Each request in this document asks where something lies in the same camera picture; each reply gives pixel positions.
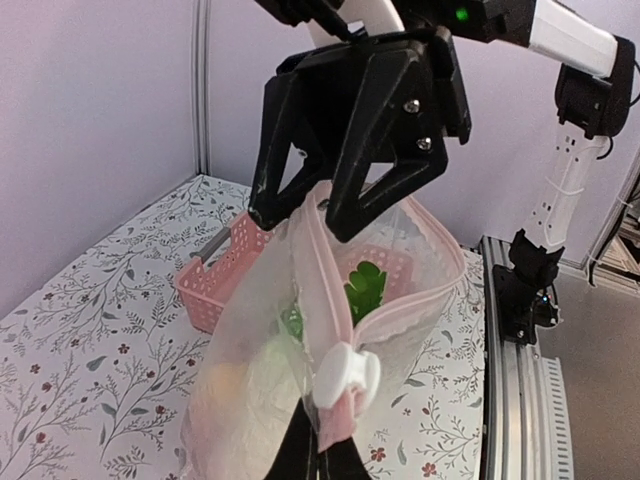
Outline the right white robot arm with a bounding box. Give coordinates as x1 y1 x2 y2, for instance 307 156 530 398
249 1 637 345

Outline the clear zip top bag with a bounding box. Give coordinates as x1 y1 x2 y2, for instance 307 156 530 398
179 181 465 479

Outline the white radish toy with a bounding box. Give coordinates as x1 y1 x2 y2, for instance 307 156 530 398
246 336 301 428

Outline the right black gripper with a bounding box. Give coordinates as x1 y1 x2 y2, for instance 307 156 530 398
248 24 472 242

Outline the yellow peach toy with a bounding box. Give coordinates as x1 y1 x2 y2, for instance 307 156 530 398
198 363 248 407

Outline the pink plastic basket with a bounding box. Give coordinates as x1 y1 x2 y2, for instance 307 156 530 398
174 212 416 335

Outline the white radish with green leaf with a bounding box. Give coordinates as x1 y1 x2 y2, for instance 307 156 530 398
281 261 387 343

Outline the floral table mat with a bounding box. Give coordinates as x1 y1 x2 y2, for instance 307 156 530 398
1 175 485 479

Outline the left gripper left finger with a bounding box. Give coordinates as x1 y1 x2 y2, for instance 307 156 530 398
267 399 318 480

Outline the right aluminium frame post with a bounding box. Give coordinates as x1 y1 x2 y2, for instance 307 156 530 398
191 0 211 175

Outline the front aluminium rail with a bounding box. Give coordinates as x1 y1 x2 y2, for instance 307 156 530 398
479 237 575 479

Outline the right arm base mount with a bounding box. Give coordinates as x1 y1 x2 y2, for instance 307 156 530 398
492 265 560 345

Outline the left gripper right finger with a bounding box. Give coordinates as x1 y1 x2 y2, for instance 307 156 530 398
322 438 371 480

